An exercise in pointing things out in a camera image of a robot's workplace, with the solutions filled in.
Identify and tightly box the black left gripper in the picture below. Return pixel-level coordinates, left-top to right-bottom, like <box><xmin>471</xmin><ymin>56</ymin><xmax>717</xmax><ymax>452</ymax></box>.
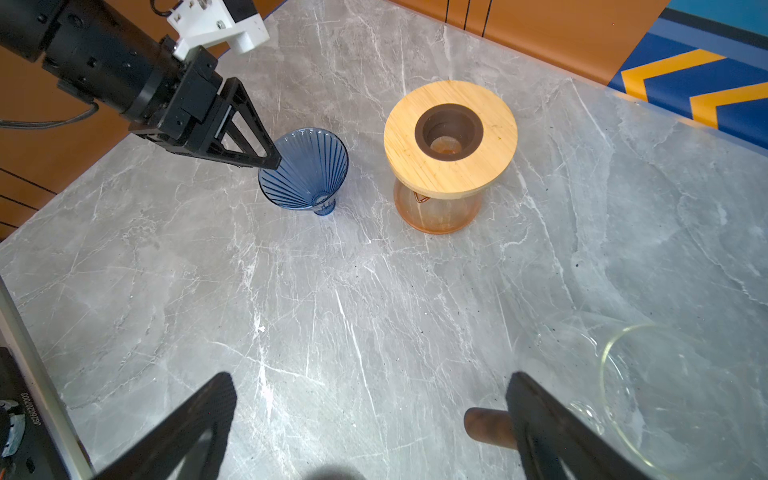
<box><xmin>41</xmin><ymin>14</ymin><xmax>282</xmax><ymax>170</ymax></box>

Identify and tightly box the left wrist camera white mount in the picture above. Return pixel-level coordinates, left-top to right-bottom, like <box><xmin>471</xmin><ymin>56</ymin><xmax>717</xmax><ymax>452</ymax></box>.
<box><xmin>167</xmin><ymin>0</ymin><xmax>269</xmax><ymax>61</ymax></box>

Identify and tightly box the blue ribbed plastic dripper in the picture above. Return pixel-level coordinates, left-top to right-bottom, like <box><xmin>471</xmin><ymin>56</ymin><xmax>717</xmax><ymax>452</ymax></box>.
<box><xmin>258</xmin><ymin>128</ymin><xmax>349</xmax><ymax>216</ymax></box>

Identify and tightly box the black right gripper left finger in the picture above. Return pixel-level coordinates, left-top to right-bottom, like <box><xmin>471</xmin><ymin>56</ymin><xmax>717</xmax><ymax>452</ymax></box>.
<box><xmin>96</xmin><ymin>372</ymin><xmax>237</xmax><ymax>479</ymax></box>

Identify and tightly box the front aluminium rail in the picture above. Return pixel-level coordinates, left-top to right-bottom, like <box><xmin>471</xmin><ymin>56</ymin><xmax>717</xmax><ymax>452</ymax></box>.
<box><xmin>1</xmin><ymin>286</ymin><xmax>94</xmax><ymax>479</ymax></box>

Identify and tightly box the orange glass carafe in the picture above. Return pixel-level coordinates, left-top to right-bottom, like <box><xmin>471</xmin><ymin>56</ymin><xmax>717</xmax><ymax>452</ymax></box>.
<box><xmin>394</xmin><ymin>180</ymin><xmax>483</xmax><ymax>235</ymax></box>

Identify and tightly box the wooden dripper holder ring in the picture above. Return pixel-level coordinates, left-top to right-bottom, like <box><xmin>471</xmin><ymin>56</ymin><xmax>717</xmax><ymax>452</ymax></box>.
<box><xmin>383</xmin><ymin>80</ymin><xmax>519</xmax><ymax>201</ymax></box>

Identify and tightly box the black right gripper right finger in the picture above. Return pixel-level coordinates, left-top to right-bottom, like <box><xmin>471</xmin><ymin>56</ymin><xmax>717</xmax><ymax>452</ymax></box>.
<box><xmin>506</xmin><ymin>371</ymin><xmax>647</xmax><ymax>479</ymax></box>

